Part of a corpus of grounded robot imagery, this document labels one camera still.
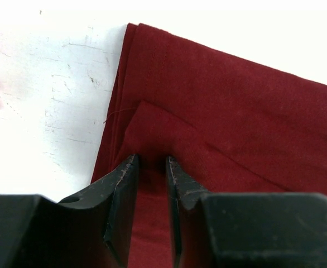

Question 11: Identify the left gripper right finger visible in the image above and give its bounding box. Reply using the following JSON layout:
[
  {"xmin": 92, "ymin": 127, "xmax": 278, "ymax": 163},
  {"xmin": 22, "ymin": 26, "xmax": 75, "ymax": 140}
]
[{"xmin": 166, "ymin": 157, "xmax": 327, "ymax": 267}]

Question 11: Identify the dark red t shirt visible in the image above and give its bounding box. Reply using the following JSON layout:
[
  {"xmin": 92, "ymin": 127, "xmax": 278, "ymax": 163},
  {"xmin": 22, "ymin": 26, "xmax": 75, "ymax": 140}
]
[{"xmin": 92, "ymin": 24, "xmax": 327, "ymax": 267}]

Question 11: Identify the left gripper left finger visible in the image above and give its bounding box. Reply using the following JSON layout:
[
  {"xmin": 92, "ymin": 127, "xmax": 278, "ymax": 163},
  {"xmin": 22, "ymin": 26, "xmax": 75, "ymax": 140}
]
[{"xmin": 0, "ymin": 155, "xmax": 139, "ymax": 267}]

